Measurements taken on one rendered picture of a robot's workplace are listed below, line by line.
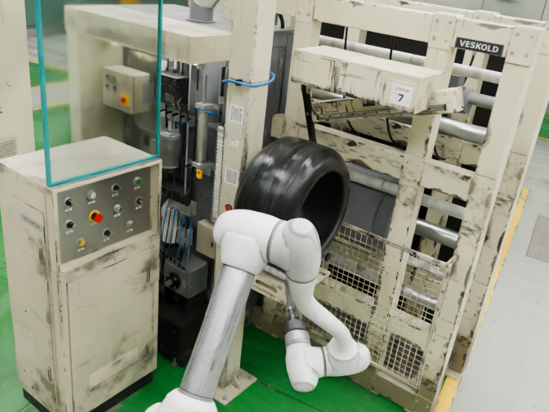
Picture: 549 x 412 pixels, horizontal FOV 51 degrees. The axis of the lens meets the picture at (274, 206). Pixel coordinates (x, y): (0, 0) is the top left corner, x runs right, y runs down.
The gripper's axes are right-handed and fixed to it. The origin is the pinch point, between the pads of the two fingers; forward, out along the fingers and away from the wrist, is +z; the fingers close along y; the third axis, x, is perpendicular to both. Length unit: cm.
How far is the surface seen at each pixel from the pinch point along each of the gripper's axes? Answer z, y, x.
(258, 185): 34.2, -24.2, -3.3
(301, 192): 27.8, -21.7, 13.0
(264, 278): 19.6, 17.5, -12.0
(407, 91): 52, -39, 62
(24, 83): 302, 61, -204
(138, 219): 53, -2, -64
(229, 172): 60, -10, -17
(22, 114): 289, 81, -215
